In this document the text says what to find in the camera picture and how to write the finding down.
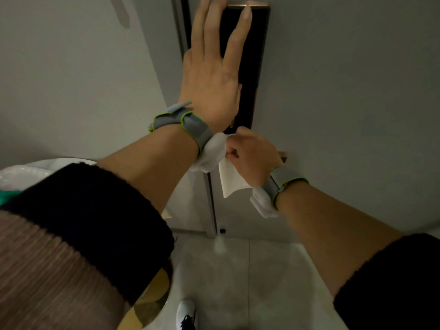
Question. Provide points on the person's right hand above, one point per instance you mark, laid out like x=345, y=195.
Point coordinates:
x=256, y=158

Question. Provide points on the person's left hand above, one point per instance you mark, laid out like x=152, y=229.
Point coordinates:
x=206, y=85

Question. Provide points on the person's right fingers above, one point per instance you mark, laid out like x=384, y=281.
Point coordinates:
x=235, y=144

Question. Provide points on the person's left thumb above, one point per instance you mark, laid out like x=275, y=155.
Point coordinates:
x=239, y=97

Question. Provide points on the person's left middle finger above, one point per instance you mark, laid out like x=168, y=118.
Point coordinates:
x=216, y=27

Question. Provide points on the person's left little finger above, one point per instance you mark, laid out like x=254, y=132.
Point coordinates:
x=187, y=59

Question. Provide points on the white paper tissue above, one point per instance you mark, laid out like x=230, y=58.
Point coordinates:
x=232, y=178

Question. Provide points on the person's right forearm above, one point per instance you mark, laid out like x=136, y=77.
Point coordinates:
x=330, y=230

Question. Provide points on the person's left forearm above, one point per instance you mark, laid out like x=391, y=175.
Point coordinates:
x=154, y=168

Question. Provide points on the black door lock panel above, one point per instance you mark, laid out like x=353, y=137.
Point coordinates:
x=256, y=65

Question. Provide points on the grey left wristband tracker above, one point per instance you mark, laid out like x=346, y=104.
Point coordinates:
x=197, y=128

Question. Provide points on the grey wristband tracker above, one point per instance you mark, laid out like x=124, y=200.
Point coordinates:
x=271, y=188
x=197, y=128

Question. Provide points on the grey right wristband tracker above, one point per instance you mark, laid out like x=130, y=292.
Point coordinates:
x=271, y=188

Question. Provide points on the grey door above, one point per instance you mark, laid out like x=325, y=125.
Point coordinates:
x=343, y=99

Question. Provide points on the person's left sweater sleeve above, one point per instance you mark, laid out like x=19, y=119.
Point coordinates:
x=86, y=219

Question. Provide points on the person's sweater sleeve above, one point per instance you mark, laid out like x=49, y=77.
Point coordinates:
x=86, y=219
x=395, y=288

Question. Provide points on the white shoe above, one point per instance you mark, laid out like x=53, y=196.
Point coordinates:
x=185, y=314

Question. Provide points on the gold round stand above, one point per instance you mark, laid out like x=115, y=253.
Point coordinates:
x=154, y=302

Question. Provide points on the white sink basin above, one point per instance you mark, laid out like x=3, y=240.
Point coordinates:
x=24, y=175

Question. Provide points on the person's right sweater sleeve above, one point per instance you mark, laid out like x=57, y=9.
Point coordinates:
x=395, y=288

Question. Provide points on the green cloth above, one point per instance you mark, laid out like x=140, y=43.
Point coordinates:
x=7, y=197

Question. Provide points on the grey door frame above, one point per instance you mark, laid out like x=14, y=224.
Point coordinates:
x=165, y=48

